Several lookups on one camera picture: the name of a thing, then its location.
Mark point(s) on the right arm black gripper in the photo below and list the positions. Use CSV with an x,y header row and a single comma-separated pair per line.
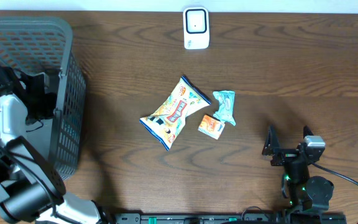
x,y
285,155

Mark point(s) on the grey plastic shopping basket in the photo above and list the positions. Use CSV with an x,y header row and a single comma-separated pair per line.
x,y
37,45

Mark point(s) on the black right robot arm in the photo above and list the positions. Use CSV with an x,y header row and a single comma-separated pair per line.
x,y
309,196

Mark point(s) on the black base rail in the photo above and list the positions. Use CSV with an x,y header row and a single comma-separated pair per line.
x,y
252,217

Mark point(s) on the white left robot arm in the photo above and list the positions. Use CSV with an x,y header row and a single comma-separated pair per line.
x,y
31,190

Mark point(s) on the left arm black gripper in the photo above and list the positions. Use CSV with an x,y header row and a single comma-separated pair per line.
x,y
48,101

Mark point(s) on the small orange snack packet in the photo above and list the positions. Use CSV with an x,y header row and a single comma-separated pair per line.
x,y
211,127

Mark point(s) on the white barcode scanner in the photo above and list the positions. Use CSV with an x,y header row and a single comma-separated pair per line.
x,y
196,32

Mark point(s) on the yellow snack chip bag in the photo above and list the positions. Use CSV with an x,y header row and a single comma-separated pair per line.
x,y
166,123

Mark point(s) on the light teal packet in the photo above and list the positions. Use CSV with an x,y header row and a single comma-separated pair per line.
x,y
226,106

